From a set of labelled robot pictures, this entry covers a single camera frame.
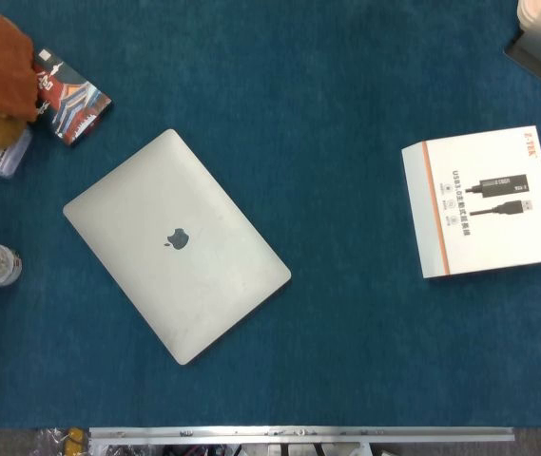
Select silver laptop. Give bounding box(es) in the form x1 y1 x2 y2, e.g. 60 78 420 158
62 128 293 367

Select clear plastic labelled case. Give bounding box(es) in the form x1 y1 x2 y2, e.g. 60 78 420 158
0 126 33 181

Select colourful printed card box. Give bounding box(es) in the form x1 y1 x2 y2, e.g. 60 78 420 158
31 47 113 147

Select crinkled clear plastic bag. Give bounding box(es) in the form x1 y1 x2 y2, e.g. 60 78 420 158
30 427 91 456

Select teal felt table mat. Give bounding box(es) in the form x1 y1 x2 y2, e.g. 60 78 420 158
0 0 541 431

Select white stacked plastic containers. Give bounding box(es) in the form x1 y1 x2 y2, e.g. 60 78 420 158
516 0 541 26

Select aluminium frame rail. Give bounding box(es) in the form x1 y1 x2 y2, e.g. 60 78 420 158
87 426 516 456

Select white USB cable box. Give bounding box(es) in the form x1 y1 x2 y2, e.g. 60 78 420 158
401 124 541 280

